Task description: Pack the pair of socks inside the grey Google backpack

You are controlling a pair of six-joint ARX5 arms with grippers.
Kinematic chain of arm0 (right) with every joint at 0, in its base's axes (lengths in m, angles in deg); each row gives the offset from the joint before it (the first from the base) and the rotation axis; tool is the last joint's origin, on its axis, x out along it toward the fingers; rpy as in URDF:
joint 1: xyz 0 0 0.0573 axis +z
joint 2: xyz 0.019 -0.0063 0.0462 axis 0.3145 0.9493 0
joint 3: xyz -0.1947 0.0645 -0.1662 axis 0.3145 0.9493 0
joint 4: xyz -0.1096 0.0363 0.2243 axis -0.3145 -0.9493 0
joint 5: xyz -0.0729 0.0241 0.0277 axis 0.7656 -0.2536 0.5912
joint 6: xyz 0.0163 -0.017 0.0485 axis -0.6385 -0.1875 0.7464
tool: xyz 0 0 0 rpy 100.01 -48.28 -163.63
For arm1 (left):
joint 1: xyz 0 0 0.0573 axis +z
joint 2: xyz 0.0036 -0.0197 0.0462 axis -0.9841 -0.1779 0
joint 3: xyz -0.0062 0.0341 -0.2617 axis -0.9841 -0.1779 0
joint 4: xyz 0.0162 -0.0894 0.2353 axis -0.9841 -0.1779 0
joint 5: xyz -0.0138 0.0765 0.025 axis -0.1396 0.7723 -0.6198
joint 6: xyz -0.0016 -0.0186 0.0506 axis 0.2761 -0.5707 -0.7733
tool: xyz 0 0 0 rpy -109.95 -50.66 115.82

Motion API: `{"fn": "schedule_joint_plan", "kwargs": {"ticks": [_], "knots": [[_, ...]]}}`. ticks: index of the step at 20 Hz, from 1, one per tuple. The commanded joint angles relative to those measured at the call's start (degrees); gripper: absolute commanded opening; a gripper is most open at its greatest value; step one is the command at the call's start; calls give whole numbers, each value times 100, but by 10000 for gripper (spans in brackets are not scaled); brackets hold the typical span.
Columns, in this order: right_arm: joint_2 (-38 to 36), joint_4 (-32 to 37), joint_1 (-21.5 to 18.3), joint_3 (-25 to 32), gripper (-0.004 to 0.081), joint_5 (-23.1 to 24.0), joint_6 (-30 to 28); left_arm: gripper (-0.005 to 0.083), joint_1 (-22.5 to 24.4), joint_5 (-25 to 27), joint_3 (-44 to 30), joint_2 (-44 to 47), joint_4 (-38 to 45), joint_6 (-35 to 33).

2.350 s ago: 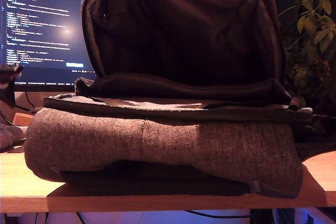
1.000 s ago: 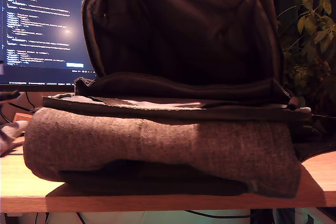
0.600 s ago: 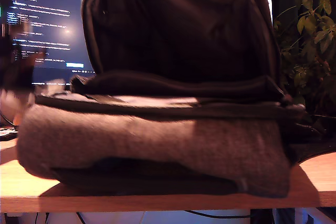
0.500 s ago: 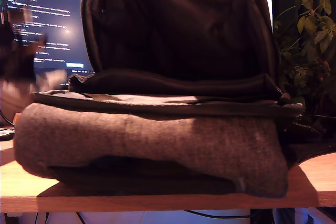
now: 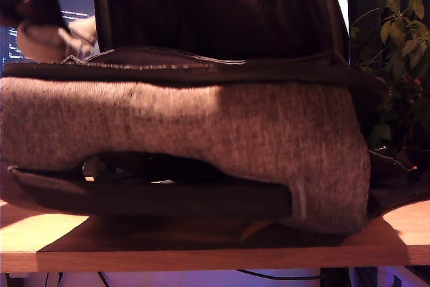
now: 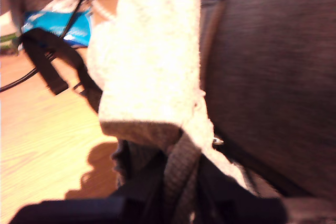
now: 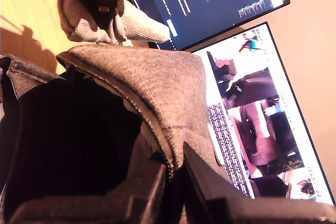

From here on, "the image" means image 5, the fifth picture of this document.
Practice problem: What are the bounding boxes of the monitor showing camera views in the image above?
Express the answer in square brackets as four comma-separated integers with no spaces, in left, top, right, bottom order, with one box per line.
[337,0,350,34]

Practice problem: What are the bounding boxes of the black table leg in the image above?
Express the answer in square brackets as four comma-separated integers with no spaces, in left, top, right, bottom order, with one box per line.
[320,268,351,287]

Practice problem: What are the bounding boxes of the grey fabric backpack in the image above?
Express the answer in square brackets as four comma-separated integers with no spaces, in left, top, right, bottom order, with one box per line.
[0,0,430,236]

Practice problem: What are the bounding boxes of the pair of white socks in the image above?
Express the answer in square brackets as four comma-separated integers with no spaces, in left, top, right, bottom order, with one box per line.
[16,17,99,63]

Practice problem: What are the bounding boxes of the green leafy houseplant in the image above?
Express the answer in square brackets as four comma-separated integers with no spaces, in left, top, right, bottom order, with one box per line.
[349,0,430,167]

